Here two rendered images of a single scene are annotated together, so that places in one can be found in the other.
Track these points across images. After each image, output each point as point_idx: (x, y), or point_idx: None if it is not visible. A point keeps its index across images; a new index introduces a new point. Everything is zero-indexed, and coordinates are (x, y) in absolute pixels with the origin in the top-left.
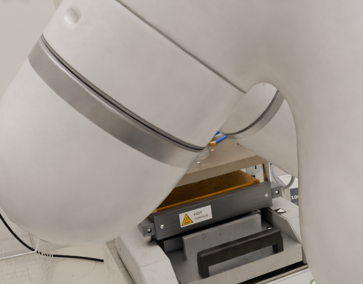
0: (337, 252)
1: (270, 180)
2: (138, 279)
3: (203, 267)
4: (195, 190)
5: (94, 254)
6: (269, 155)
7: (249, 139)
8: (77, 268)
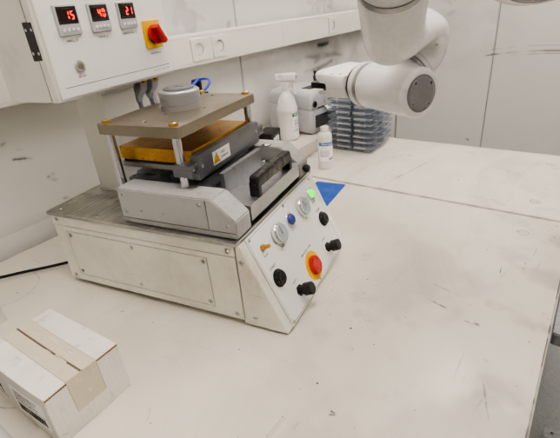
0: None
1: (251, 121)
2: (201, 217)
3: (259, 187)
4: (203, 136)
5: (24, 268)
6: (403, 31)
7: (408, 11)
8: (15, 285)
